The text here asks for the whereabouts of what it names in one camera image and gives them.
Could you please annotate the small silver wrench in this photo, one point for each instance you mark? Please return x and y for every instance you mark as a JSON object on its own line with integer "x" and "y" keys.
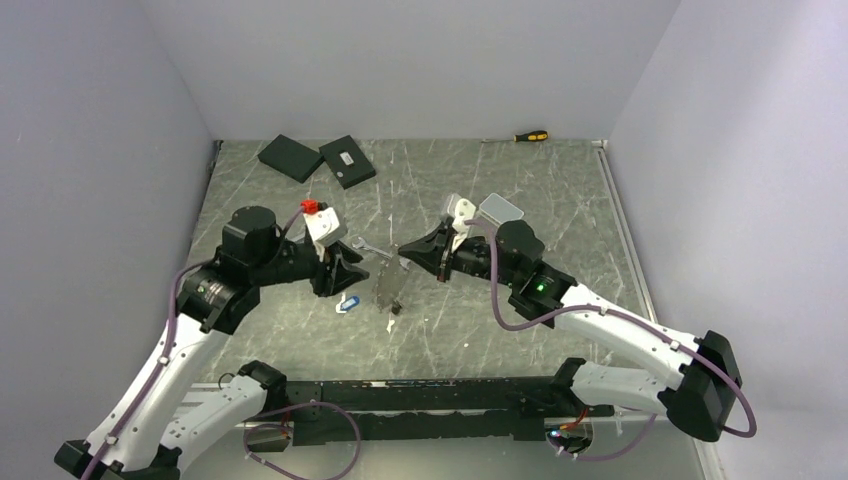
{"x": 361, "y": 244}

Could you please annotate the black flat box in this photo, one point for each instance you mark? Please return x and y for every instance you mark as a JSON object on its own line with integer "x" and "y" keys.
{"x": 291, "y": 158}

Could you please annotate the metal arc keyring plate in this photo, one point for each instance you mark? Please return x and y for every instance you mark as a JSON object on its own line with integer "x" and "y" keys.
{"x": 390, "y": 284}

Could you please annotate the blue key tag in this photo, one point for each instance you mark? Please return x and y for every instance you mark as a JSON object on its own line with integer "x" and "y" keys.
{"x": 346, "y": 304}

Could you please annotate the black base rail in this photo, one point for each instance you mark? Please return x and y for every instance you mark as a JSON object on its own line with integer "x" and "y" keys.
{"x": 521, "y": 408}

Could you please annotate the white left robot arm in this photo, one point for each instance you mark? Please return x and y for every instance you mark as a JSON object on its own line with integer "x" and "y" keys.
{"x": 145, "y": 436}

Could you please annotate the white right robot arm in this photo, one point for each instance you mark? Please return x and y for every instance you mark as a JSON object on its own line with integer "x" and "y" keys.
{"x": 693, "y": 381}

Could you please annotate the orange black screwdriver far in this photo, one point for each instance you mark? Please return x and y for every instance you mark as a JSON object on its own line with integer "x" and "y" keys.
{"x": 528, "y": 137}

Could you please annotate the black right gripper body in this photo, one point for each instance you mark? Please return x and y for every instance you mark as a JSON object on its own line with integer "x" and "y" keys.
{"x": 450, "y": 261}

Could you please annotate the clear plastic box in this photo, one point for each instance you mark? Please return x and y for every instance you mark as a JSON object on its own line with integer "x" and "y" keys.
{"x": 496, "y": 210}

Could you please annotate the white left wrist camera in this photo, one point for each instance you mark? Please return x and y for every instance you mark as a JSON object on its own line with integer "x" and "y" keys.
{"x": 323, "y": 226}

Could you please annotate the black box with label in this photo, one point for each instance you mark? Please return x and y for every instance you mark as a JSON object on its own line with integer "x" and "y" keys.
{"x": 347, "y": 161}

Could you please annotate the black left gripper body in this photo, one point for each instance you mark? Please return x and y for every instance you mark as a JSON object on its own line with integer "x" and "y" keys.
{"x": 323, "y": 281}

